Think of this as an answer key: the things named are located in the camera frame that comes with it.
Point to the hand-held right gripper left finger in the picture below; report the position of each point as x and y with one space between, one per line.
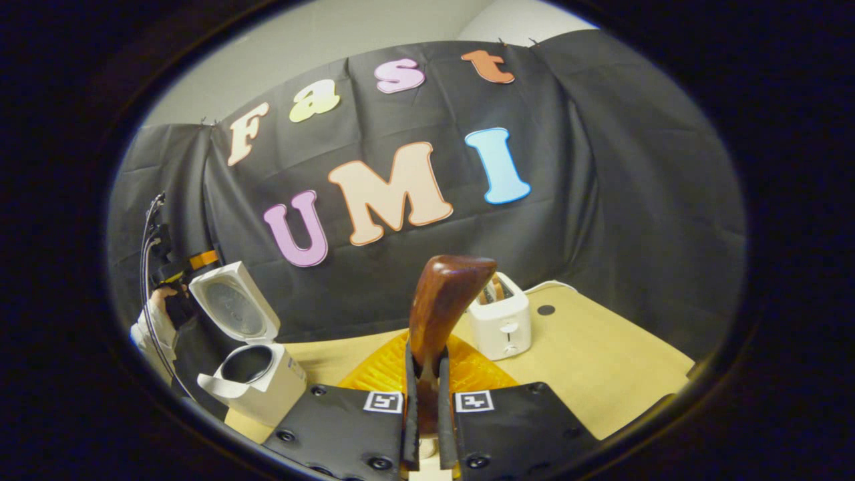
347 427

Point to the brown wooden spoon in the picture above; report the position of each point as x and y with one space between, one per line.
444 300

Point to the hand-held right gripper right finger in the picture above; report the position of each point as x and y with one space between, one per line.
521 431

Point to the white toaster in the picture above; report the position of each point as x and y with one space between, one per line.
501 331

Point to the toasted bread slice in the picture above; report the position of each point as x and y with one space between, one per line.
489 292
499 286

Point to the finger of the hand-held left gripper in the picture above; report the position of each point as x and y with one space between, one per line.
204 259

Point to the black round table grommet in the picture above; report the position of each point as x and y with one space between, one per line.
546 310

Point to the white rice cooker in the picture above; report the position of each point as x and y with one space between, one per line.
267 381

